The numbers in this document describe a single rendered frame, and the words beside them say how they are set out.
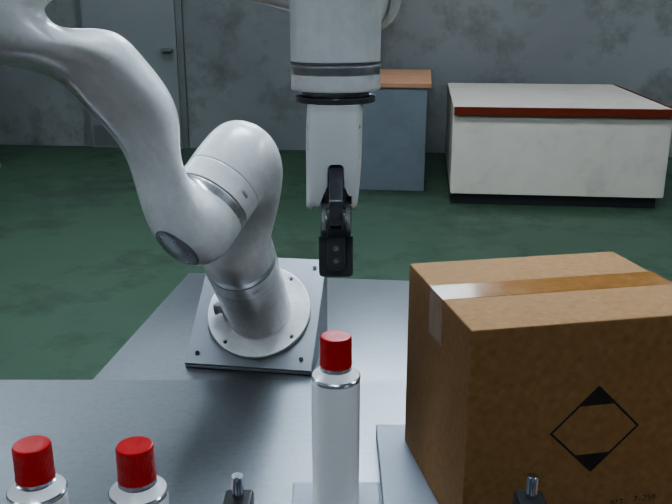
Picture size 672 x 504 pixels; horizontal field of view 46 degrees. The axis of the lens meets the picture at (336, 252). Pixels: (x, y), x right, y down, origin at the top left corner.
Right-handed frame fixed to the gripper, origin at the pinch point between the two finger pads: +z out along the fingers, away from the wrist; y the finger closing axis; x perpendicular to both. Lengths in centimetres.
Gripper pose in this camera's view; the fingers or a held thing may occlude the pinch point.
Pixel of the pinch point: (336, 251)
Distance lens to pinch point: 79.7
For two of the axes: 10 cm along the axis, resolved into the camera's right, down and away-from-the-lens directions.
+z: 0.0, 9.6, 2.9
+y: 0.0, 2.9, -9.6
